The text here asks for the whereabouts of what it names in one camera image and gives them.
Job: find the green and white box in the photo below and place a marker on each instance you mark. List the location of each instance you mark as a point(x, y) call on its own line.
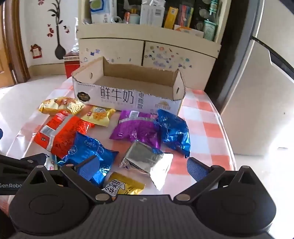
point(210, 31)

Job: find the flat orange and white box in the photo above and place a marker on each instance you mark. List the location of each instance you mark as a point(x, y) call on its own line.
point(188, 31)

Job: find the colourful striped box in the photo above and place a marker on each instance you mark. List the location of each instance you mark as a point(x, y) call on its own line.
point(186, 15)

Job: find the blue foil snack packet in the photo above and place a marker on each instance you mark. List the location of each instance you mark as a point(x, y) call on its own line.
point(174, 131)
point(91, 147)

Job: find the orange-red snack packet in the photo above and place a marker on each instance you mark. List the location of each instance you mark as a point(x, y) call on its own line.
point(59, 135)

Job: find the refrigerator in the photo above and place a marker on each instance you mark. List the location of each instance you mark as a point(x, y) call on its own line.
point(264, 103)

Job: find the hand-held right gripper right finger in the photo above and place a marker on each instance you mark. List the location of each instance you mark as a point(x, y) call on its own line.
point(196, 170)

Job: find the purple snack packet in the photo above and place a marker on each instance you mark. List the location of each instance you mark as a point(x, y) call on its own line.
point(135, 131)

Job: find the wooden door frame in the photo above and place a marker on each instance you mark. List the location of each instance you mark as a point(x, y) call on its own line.
point(16, 46)

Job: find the golden bread snack packet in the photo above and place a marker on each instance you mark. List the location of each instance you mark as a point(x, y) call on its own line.
point(59, 104)

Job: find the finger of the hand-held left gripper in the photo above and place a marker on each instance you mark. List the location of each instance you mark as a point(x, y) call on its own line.
point(39, 159)

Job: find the silver foil snack packet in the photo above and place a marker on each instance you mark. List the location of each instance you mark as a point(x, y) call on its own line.
point(142, 158)

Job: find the yellow waffle snack packet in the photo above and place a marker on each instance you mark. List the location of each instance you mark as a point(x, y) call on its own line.
point(98, 116)
point(128, 183)

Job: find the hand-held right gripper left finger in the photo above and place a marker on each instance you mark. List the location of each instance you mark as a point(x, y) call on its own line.
point(86, 166)

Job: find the light blue snack packet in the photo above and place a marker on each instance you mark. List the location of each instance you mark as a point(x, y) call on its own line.
point(51, 163)

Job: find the clear plastic bag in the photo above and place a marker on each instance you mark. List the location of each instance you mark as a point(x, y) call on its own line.
point(74, 49)

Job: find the orange-yellow box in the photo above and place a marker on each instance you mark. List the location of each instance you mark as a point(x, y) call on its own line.
point(171, 18)

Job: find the flower wall decal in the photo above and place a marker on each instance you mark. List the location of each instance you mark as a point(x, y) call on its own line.
point(59, 49)

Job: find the red box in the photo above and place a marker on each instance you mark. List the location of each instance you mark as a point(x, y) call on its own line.
point(71, 67)

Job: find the red house wall decal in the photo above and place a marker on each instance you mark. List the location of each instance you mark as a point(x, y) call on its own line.
point(36, 51)

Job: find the white bottle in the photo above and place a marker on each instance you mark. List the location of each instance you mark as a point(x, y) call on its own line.
point(135, 19)

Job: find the cardboard box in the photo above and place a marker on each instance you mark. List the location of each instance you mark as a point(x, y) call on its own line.
point(119, 96)

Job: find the white and blue medicine box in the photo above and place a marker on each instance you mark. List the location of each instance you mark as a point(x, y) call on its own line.
point(101, 13)

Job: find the orange checked tablecloth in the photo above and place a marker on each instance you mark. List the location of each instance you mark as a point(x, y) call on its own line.
point(202, 128)

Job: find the beige cabinet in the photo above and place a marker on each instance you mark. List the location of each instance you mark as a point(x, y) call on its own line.
point(110, 50)

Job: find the white and teal open box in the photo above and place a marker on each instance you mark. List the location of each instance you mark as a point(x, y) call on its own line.
point(151, 15)

